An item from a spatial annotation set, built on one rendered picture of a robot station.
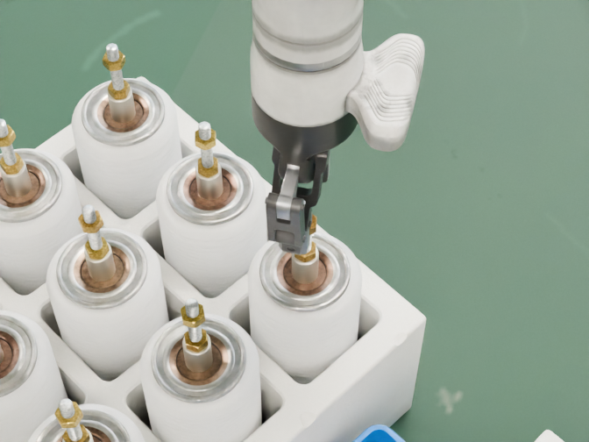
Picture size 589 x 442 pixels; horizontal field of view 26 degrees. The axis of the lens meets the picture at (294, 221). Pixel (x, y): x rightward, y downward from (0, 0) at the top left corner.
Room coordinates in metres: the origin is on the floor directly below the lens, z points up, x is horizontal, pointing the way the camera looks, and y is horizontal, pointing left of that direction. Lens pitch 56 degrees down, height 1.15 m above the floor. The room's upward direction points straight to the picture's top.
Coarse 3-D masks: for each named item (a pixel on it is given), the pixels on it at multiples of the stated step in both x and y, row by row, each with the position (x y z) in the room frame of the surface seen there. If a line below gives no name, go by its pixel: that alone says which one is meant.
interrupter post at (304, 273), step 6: (294, 258) 0.56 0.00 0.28; (318, 258) 0.56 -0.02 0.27; (294, 264) 0.55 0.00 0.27; (300, 264) 0.55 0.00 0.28; (306, 264) 0.55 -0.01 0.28; (312, 264) 0.55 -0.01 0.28; (294, 270) 0.55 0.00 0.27; (300, 270) 0.55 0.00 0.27; (306, 270) 0.55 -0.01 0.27; (312, 270) 0.55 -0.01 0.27; (294, 276) 0.55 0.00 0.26; (300, 276) 0.55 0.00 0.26; (306, 276) 0.55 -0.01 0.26; (312, 276) 0.55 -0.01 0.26; (300, 282) 0.55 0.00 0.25; (306, 282) 0.55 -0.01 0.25
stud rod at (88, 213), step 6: (84, 210) 0.56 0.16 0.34; (90, 210) 0.56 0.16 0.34; (84, 216) 0.56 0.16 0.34; (90, 216) 0.56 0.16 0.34; (90, 222) 0.56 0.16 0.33; (90, 234) 0.56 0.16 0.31; (96, 234) 0.56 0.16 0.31; (90, 240) 0.56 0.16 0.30; (96, 240) 0.56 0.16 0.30; (90, 246) 0.56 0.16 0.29; (96, 246) 0.56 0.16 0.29
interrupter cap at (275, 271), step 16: (320, 240) 0.59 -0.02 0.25; (272, 256) 0.57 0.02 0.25; (288, 256) 0.57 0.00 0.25; (320, 256) 0.57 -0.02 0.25; (336, 256) 0.57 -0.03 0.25; (272, 272) 0.56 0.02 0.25; (288, 272) 0.56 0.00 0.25; (320, 272) 0.56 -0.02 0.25; (336, 272) 0.56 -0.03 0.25; (272, 288) 0.54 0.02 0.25; (288, 288) 0.54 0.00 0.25; (304, 288) 0.55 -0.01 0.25; (320, 288) 0.54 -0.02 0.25; (336, 288) 0.54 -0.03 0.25; (288, 304) 0.53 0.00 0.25; (304, 304) 0.53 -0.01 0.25; (320, 304) 0.53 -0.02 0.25
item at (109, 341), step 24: (72, 240) 0.59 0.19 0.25; (144, 240) 0.60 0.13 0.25; (48, 288) 0.55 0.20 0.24; (144, 288) 0.55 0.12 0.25; (72, 312) 0.52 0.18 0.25; (96, 312) 0.52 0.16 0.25; (120, 312) 0.52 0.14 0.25; (144, 312) 0.53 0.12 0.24; (72, 336) 0.52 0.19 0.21; (96, 336) 0.51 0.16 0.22; (120, 336) 0.52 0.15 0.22; (144, 336) 0.53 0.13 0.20; (96, 360) 0.52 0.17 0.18; (120, 360) 0.52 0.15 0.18
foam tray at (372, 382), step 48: (48, 144) 0.75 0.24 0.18; (192, 144) 0.75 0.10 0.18; (0, 288) 0.59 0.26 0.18; (192, 288) 0.59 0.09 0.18; (240, 288) 0.59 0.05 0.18; (384, 288) 0.59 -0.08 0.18; (48, 336) 0.54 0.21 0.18; (384, 336) 0.54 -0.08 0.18; (96, 384) 0.49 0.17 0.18; (288, 384) 0.49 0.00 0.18; (336, 384) 0.49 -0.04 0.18; (384, 384) 0.52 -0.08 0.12; (144, 432) 0.45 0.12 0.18; (288, 432) 0.45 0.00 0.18; (336, 432) 0.48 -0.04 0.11
